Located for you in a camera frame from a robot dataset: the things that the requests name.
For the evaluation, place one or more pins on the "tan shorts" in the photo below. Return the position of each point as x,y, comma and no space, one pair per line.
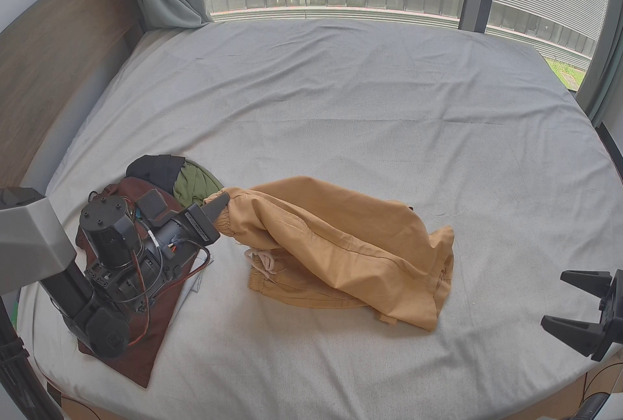
340,243

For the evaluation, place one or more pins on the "black garment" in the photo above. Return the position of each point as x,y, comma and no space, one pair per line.
151,169

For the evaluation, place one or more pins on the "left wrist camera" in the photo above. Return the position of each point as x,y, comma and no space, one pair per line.
151,204

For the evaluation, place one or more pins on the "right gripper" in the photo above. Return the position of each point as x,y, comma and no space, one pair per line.
611,325

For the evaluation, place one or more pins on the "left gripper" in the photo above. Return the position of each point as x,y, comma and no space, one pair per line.
199,226

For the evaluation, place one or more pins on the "brown shorts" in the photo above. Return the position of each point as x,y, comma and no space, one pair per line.
141,350

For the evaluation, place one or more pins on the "green garment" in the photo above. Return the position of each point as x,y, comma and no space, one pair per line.
194,184

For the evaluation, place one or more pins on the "white garment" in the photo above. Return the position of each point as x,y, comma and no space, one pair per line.
197,279

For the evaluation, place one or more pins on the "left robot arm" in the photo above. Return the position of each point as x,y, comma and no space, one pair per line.
34,233

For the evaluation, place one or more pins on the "bed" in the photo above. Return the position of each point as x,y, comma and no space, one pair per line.
340,92

